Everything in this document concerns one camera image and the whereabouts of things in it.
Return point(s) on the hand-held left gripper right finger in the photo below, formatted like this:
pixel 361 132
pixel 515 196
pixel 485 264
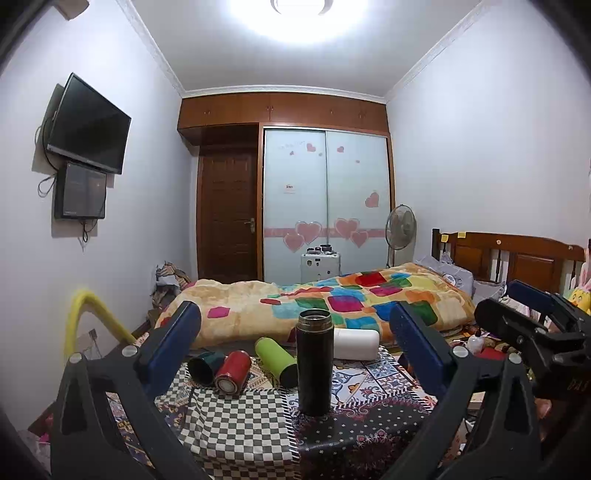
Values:
pixel 418 348

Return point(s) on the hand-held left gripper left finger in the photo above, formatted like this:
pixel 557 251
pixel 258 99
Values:
pixel 168 348

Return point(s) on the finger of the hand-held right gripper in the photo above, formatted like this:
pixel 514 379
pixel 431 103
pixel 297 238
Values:
pixel 508 325
pixel 531 295

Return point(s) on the dark green cup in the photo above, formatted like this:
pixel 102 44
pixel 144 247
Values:
pixel 203 369

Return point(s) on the white cup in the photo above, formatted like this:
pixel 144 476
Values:
pixel 356 345

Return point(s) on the red cup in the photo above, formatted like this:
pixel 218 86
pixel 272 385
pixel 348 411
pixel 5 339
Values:
pixel 234 371

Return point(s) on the black thermos cup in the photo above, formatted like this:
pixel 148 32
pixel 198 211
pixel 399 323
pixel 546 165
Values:
pixel 315 364

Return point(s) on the light green cup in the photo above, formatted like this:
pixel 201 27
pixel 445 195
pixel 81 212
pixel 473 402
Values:
pixel 274 360

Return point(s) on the small white bottle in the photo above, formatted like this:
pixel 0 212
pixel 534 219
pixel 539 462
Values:
pixel 475 344

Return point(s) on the wooden bed headboard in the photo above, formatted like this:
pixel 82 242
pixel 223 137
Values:
pixel 521 258

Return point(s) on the yellow plush toy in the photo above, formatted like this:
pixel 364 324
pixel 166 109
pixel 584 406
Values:
pixel 581 300

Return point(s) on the pink plush rabbit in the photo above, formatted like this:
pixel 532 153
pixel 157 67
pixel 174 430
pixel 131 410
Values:
pixel 586 272

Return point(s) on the pile of clothes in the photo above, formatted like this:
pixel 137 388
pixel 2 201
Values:
pixel 171 281

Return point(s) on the grey pillow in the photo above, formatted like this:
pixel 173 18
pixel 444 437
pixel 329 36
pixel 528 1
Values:
pixel 450 274

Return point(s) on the patterned tablecloth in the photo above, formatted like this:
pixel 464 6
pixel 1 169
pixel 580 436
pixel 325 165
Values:
pixel 369 415

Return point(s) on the yellow foam tube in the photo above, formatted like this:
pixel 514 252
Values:
pixel 85 300

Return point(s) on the checkered cloth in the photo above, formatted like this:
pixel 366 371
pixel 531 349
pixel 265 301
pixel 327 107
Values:
pixel 235 424

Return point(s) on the standing fan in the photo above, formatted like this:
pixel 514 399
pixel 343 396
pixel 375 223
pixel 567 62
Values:
pixel 400 226

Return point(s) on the colourful patchwork blanket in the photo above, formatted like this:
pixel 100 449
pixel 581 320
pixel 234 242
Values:
pixel 286 304

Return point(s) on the white box appliance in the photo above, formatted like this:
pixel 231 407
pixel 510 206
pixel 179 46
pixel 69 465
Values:
pixel 321 267

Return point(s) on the brown wooden door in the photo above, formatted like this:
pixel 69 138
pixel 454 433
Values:
pixel 227 217

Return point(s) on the wooden wardrobe with sliding doors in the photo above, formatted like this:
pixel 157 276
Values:
pixel 295 194

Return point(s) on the white air conditioner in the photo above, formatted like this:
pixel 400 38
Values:
pixel 69 7

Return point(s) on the round ceiling light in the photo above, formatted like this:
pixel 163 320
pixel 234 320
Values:
pixel 302 5

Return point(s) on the small black wall monitor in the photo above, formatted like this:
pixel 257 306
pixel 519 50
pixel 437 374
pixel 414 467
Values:
pixel 81 191

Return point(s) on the wall-mounted black television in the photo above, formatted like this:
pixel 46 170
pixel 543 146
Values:
pixel 87 124

